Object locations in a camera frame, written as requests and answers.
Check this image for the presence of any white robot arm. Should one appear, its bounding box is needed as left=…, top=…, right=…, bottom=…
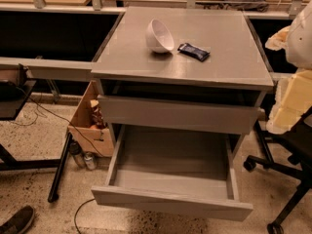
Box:
left=265, top=1, right=312, bottom=135

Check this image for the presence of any grey top drawer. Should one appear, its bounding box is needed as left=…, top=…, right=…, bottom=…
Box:
left=98, top=96, right=258, bottom=135

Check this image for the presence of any grey drawer cabinet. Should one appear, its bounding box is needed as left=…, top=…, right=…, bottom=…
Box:
left=91, top=6, right=275, bottom=138

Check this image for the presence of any brown item in box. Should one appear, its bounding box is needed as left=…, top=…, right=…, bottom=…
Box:
left=90, top=99, right=106, bottom=129

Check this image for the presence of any cardboard box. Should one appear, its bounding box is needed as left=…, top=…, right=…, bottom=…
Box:
left=67, top=81, right=114, bottom=157

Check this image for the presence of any dark blue snack packet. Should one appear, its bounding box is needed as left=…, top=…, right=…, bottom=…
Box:
left=177, top=43, right=210, bottom=62

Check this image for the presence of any white bowl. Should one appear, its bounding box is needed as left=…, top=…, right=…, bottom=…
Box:
left=145, top=19, right=175, bottom=54

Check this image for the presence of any silver can on floor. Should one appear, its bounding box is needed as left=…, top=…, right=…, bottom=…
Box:
left=84, top=152, right=97, bottom=170

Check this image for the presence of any dark bottle on floor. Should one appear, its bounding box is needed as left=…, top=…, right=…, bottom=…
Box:
left=69, top=141, right=85, bottom=168

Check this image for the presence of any black office chair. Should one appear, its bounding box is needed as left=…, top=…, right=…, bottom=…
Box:
left=243, top=108, right=312, bottom=234

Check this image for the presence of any dark shoe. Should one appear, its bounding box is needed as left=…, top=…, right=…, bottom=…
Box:
left=0, top=206, right=35, bottom=234

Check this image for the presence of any black floor cable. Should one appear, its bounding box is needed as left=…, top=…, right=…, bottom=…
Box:
left=13, top=85, right=105, bottom=234

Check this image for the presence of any black desk frame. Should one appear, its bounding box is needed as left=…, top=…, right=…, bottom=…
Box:
left=0, top=64, right=72, bottom=203

